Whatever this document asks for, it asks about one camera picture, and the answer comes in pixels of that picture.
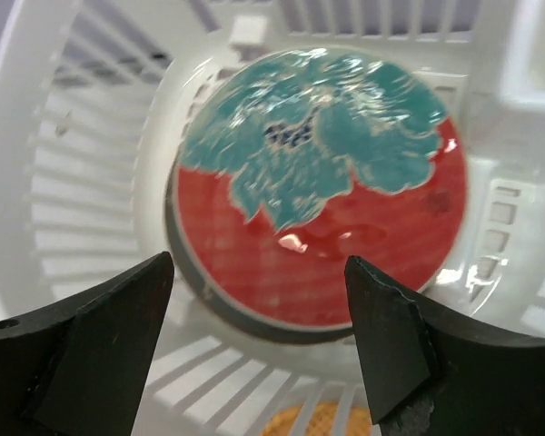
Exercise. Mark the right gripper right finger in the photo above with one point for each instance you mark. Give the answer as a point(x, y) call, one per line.
point(429, 370)

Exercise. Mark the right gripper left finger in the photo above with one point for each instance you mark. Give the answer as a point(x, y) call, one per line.
point(79, 366)

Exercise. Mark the red teal floral plate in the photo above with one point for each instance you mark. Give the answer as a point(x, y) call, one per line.
point(306, 157)

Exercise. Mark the white plastic dish bin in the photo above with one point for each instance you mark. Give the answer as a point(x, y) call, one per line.
point(95, 98)

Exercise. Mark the woven bamboo round plate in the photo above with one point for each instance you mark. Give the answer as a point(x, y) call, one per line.
point(358, 422)

